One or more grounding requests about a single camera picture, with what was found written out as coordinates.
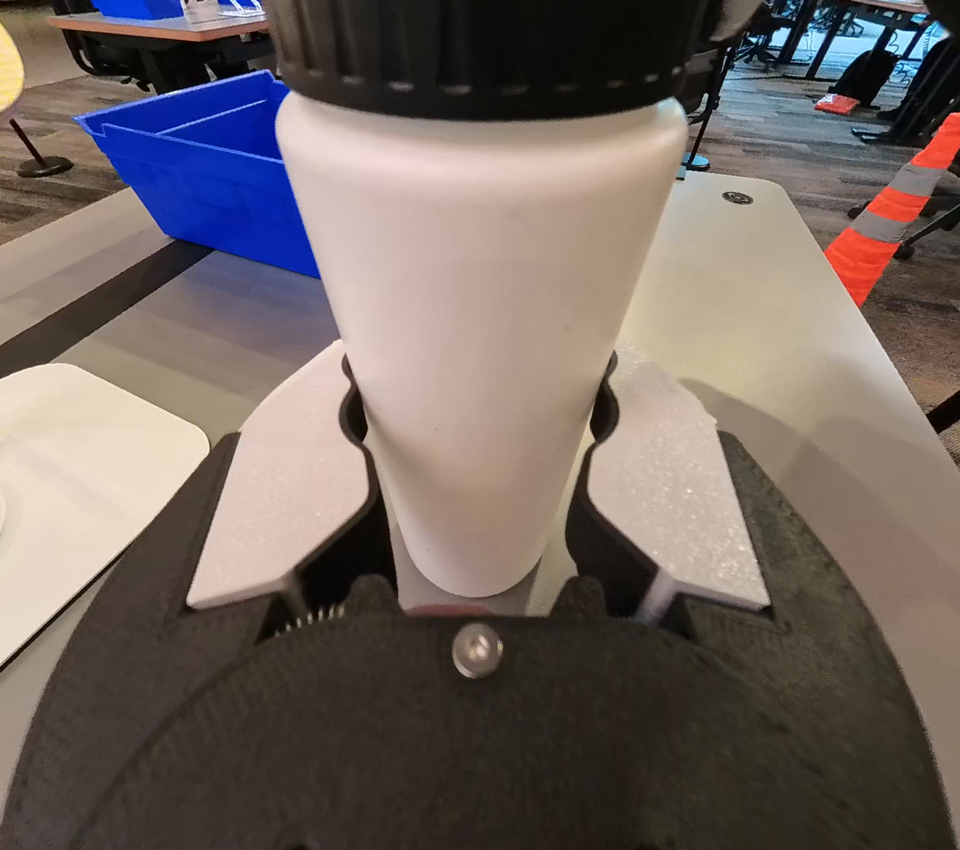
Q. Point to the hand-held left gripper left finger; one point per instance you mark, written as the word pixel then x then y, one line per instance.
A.
pixel 277 505

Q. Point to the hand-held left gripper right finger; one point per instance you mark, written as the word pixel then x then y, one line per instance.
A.
pixel 675 505

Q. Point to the black ribbed bottle lid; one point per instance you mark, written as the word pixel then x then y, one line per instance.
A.
pixel 487 3

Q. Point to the white plastic bottle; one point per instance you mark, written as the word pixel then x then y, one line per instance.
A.
pixel 480 303

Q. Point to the large blue plastic bin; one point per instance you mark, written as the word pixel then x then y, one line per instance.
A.
pixel 187 190

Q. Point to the wood-edged office table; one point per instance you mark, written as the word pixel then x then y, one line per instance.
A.
pixel 150 24

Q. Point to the black backpack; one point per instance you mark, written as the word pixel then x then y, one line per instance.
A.
pixel 862 78

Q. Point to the orange packet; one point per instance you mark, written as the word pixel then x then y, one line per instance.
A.
pixel 836 104

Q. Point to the white rounded mat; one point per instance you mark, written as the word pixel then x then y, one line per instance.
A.
pixel 90 475

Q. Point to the black mesh office chair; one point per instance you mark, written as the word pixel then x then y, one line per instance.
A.
pixel 105 55

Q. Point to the black table leg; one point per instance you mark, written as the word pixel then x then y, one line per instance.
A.
pixel 926 104

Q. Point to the black table grommet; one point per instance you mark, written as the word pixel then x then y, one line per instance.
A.
pixel 738 198

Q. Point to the orange traffic cone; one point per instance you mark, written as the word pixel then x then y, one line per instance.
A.
pixel 885 220

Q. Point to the black office chair base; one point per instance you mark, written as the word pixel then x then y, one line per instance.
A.
pixel 937 220

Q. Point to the black floor stand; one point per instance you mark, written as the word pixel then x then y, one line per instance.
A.
pixel 45 168

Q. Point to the black pedestal stand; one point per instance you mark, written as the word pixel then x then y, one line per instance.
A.
pixel 694 145

